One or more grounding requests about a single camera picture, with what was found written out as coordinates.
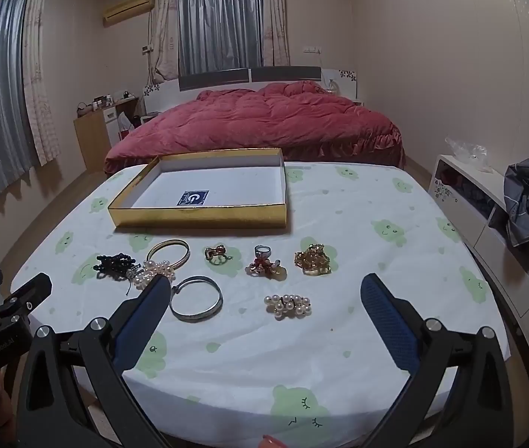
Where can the silver bangle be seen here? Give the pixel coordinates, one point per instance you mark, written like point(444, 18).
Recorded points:
point(194, 318)

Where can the gold cardboard box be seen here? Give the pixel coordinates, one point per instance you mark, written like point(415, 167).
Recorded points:
point(199, 212)

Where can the brown handbag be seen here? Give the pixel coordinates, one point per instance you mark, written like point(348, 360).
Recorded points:
point(84, 109)

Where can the wooden desk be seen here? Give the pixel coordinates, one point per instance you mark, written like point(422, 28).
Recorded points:
point(91, 140)

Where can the white bed headboard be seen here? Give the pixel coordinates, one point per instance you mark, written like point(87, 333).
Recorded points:
point(208, 80)

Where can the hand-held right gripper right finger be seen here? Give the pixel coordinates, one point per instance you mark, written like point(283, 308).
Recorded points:
point(388, 324)

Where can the beige air conditioner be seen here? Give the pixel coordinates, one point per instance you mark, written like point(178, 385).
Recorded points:
point(129, 8)

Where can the white floral cabinet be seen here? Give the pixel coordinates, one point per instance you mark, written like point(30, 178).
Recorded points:
point(493, 252)

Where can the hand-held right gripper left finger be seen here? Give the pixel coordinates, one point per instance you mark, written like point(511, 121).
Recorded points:
point(140, 322)

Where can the white plastic bag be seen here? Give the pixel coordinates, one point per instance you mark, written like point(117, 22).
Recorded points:
point(124, 123)

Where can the white bedside lamp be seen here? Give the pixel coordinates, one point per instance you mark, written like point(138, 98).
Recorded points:
point(333, 86)

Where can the red quilt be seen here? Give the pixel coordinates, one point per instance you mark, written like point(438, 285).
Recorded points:
point(255, 123)

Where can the floral beige curtain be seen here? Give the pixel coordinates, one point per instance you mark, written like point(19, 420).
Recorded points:
point(276, 14)
point(165, 23)
point(40, 79)

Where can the red and pearl brooch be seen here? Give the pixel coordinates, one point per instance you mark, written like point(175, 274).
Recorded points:
point(259, 267)

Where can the gold bangle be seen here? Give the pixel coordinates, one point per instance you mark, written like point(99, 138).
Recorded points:
point(181, 246)

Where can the clear plastic bag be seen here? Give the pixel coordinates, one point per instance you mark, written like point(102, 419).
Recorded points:
point(467, 151)

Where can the white wall switch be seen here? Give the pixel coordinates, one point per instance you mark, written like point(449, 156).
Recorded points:
point(312, 50)

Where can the pearl cluster hair clip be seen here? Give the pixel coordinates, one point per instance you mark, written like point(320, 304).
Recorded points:
point(287, 305)

